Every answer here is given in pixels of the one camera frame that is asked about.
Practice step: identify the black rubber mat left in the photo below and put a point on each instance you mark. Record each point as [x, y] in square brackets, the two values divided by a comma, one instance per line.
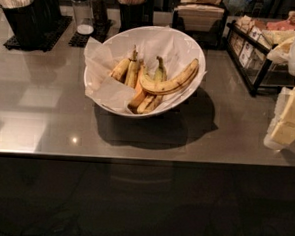
[42, 33]

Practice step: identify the black stir stick holder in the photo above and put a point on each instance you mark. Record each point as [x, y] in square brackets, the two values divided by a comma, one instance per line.
[135, 13]

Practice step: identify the dark pepper shaker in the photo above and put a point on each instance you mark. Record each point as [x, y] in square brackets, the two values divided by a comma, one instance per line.
[99, 12]

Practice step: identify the left short yellow banana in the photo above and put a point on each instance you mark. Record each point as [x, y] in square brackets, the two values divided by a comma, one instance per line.
[120, 70]

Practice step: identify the long yellow banana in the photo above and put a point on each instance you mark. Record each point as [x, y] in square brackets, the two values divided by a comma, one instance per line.
[173, 85]

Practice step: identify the clear salt shaker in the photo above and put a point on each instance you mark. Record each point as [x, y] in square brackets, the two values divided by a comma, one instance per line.
[83, 16]

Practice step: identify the white bowl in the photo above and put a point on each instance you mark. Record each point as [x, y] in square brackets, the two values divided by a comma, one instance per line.
[176, 48]

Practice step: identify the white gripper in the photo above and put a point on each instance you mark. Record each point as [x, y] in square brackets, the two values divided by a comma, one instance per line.
[282, 131]

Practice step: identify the black cutlery holder front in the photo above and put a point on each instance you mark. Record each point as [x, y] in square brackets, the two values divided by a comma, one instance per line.
[21, 17]

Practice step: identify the short yellow banana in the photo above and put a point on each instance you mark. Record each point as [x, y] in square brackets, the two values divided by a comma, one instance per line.
[120, 70]
[132, 71]

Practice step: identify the green-tipped yellow banana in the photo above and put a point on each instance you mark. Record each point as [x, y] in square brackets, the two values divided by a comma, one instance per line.
[152, 101]

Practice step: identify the black rubber mat small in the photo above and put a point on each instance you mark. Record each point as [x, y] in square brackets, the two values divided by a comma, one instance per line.
[99, 34]

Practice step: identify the white paper liner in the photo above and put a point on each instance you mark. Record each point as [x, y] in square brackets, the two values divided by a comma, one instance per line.
[144, 71]

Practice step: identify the black wire condiment rack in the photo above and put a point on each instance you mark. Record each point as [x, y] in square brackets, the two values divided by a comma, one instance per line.
[258, 49]

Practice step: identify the orange-tinted banana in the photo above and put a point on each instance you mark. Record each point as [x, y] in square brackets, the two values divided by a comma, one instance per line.
[140, 94]

